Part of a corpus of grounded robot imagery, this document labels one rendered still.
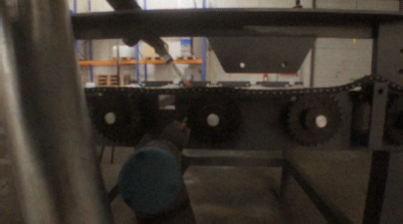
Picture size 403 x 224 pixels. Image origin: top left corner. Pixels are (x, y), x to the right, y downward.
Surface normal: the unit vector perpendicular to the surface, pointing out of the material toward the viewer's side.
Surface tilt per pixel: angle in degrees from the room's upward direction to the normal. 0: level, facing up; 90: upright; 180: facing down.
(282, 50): 90
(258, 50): 90
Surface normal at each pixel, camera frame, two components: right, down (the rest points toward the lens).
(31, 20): 0.52, -0.17
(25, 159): 0.00, -0.05
